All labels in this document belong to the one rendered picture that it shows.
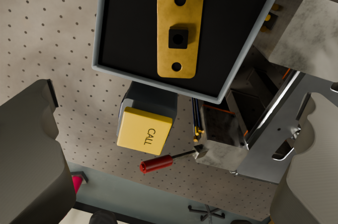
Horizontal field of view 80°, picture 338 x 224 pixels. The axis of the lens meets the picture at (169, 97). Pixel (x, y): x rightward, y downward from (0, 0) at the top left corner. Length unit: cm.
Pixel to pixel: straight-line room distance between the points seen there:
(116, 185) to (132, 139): 225
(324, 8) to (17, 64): 87
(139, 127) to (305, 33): 22
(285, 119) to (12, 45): 85
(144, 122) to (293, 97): 32
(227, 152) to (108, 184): 218
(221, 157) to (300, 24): 28
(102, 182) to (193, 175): 158
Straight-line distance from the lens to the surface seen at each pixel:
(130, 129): 26
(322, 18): 29
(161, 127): 25
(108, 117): 88
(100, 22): 20
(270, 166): 59
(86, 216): 292
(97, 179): 250
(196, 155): 41
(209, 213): 268
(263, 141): 52
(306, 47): 29
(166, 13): 19
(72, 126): 97
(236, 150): 43
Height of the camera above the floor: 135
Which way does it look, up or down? 58 degrees down
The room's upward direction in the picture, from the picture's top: 175 degrees counter-clockwise
